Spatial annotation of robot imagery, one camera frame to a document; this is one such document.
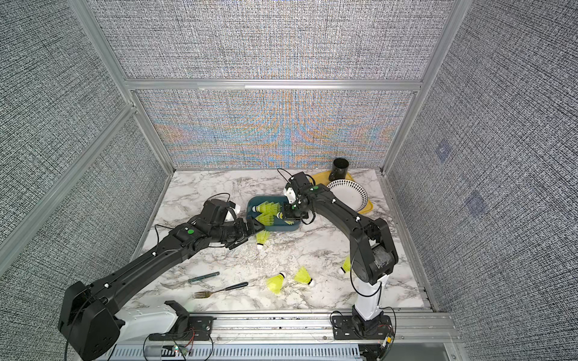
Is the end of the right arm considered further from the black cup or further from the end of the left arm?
the black cup

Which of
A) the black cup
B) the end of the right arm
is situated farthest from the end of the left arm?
the black cup

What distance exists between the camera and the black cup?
3.67ft
